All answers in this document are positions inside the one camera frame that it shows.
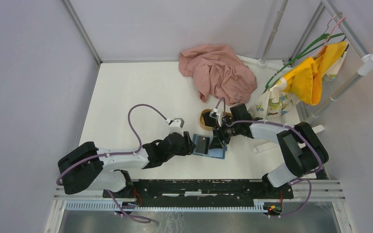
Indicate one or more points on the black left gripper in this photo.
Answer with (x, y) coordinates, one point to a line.
(188, 146)

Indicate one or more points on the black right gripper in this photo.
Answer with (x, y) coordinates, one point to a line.
(220, 136)

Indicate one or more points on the dark grey credit card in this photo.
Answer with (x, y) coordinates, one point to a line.
(202, 144)

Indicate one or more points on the blue card holder wallet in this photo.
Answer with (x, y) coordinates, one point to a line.
(212, 153)

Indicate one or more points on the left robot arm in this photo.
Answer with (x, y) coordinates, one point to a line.
(89, 167)

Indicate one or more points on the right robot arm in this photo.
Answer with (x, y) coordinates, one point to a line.
(302, 151)

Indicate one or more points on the yellow oval card tray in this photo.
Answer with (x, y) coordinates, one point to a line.
(206, 112)

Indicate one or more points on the dinosaur print cloth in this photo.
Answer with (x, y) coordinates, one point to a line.
(275, 102)

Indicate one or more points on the pink crumpled cloth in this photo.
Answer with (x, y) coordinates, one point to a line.
(217, 71)

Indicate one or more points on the yellow garment on hanger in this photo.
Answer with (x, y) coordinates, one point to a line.
(305, 80)

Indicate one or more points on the green clothes hanger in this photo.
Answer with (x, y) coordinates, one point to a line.
(314, 45)

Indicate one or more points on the white clothes rack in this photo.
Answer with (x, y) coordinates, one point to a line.
(352, 39)

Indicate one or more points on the pink clothes hanger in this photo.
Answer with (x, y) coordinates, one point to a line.
(338, 18)

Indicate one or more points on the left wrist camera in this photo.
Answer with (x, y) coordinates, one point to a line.
(176, 126)

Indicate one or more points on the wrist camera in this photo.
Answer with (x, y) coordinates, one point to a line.
(176, 126)
(216, 114)

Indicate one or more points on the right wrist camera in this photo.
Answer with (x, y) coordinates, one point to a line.
(216, 114)

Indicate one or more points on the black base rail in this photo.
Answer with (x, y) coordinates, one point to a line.
(201, 193)

